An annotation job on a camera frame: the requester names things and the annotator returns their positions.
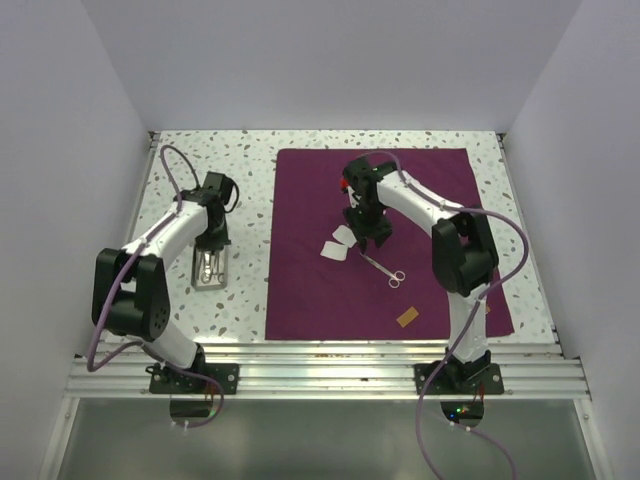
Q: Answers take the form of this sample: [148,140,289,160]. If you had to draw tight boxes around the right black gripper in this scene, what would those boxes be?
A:
[344,200,393,251]

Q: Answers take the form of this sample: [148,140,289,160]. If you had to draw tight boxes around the steel surgical scissors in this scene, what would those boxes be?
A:
[359,252,406,289]

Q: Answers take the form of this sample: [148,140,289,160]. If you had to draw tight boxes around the steel hemostat clamp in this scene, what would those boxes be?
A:
[211,250,225,283]

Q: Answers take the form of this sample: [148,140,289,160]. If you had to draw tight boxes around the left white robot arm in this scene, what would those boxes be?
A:
[88,172,239,393]

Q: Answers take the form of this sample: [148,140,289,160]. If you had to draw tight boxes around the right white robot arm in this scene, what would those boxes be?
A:
[341,153,498,393]

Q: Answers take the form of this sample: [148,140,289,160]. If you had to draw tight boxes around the white gauze pad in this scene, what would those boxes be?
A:
[320,241,349,262]
[332,225,357,248]

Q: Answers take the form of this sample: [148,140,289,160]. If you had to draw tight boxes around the metal instrument tray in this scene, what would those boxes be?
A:
[191,244,228,291]

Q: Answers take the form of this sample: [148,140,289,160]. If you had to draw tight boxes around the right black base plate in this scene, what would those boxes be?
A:
[425,361,505,396]

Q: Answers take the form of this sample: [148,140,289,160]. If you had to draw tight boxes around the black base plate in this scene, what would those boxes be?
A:
[145,363,240,395]
[425,361,505,396]

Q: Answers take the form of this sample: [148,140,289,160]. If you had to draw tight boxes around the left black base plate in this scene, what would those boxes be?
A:
[145,363,240,395]

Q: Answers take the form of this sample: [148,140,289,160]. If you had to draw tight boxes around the aluminium rail frame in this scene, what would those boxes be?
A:
[41,130,611,479]

